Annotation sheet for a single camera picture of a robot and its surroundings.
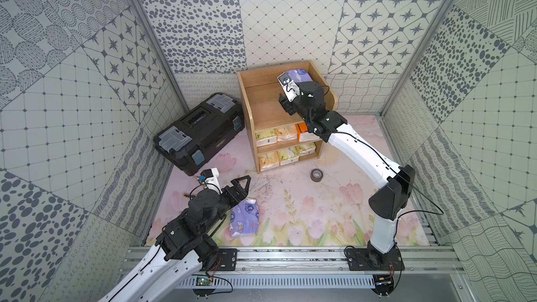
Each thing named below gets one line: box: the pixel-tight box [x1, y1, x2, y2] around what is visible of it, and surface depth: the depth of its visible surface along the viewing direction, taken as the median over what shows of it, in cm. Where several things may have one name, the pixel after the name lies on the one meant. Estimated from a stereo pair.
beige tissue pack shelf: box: [276, 123, 298, 142], surface depth 87 cm
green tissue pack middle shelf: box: [255, 128, 278, 147], surface depth 85 cm
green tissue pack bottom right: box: [295, 141, 317, 157], surface depth 100 cm
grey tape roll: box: [309, 168, 324, 183], surface depth 97 cm
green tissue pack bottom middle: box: [276, 146, 300, 167], surface depth 97 cm
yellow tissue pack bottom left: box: [258, 151, 281, 172], surface depth 97 cm
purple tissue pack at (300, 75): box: [283, 68, 314, 84], surface depth 85 cm
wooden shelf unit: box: [236, 60, 338, 175], surface depth 86 cm
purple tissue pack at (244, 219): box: [230, 197, 260, 237], surface depth 81 cm
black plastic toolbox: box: [152, 92, 246, 177], surface depth 94 cm
